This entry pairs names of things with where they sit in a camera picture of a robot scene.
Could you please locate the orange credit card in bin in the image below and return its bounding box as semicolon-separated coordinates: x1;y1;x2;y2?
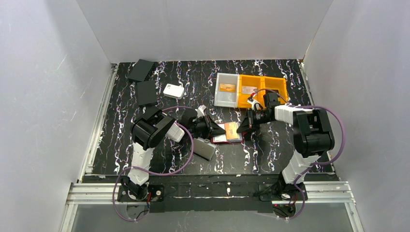
219;83;236;92

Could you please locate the silver VIP credit card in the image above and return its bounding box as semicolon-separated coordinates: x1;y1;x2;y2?
241;86;257;95

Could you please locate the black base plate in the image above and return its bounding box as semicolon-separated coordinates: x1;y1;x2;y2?
115;174;308;213

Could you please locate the silver metal card case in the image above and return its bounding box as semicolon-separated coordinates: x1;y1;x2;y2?
193;138;217;161

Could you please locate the black box far corner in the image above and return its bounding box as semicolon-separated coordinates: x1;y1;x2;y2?
128;59;158;83

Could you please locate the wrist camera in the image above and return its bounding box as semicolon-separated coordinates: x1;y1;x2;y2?
247;96;263;111
196;105;206;117

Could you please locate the white square device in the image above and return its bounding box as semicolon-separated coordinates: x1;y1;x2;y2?
163;84;185;100

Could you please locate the red leather card holder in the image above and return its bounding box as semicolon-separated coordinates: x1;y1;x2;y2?
211;122;244;144

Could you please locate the black box near device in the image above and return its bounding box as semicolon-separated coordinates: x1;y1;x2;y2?
137;80;158;107

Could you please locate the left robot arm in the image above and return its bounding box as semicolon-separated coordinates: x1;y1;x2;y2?
120;105;244;201

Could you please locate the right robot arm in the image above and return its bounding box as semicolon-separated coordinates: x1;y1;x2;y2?
242;94;335;198

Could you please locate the yellow right plastic bin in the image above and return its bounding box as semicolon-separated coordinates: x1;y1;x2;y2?
262;76;289;104

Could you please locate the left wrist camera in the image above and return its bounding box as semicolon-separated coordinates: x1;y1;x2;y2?
196;105;206;117

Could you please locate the yellow plastic bin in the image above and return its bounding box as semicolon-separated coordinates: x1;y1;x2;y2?
237;74;264;108
262;76;289;104

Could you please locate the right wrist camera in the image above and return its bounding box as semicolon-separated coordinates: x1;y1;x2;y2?
247;96;263;111

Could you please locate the yellow middle plastic bin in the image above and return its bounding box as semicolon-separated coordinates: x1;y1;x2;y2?
237;74;264;108

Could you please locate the aluminium frame rail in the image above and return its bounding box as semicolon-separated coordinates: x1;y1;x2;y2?
60;177;364;232

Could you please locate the white plastic bin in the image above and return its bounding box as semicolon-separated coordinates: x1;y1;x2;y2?
214;73;239;108

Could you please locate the orange credit card from holder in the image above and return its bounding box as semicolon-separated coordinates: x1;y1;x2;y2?
224;122;242;142

